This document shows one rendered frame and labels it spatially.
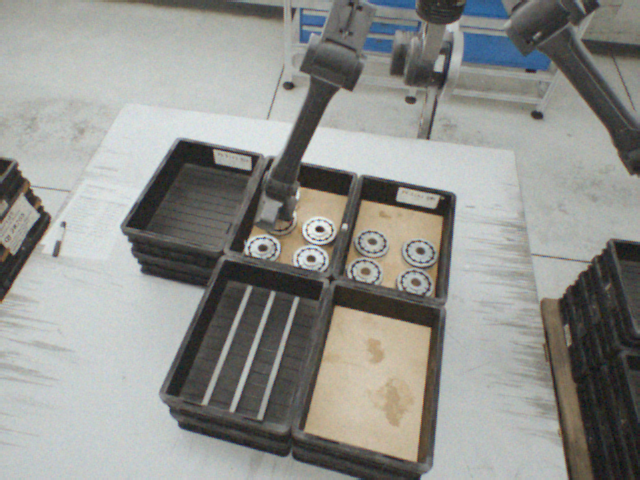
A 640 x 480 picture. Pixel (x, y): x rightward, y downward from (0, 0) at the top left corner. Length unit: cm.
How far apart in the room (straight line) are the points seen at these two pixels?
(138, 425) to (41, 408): 26
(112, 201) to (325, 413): 105
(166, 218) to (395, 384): 83
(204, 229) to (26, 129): 211
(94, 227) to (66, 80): 211
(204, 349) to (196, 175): 62
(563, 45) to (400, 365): 78
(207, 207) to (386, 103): 204
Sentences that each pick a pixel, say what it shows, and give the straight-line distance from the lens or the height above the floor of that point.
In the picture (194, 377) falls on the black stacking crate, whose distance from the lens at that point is 126.
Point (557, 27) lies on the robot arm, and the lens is 100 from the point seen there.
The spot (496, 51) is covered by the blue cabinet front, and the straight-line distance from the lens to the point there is 327.
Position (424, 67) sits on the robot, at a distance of 156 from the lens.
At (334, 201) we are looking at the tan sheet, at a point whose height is 83.
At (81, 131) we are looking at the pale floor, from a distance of 330.
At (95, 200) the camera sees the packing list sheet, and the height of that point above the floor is 70.
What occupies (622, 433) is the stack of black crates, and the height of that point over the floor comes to 38.
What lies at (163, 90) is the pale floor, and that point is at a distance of 348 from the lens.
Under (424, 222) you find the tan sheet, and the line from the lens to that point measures 154.
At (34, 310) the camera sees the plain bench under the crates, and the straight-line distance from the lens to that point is 164.
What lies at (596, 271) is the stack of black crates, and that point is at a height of 48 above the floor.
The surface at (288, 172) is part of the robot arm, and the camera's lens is 112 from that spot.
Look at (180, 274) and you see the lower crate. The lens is 150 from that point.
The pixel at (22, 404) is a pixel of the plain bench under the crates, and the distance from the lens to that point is 152.
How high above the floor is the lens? 198
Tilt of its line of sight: 53 degrees down
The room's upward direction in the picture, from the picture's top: 4 degrees clockwise
